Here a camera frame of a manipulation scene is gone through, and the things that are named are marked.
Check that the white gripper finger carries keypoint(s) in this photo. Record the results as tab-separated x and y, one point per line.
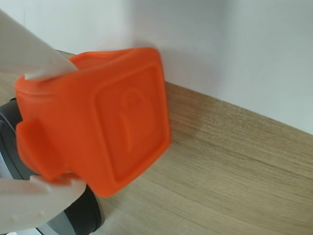
29	203
31	54

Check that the white paper sheet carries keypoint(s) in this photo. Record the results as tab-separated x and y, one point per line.
195	36

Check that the black desk lamp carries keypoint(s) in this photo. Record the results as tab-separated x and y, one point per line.
83	215

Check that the orange cube block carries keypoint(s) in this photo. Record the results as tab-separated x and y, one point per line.
110	122

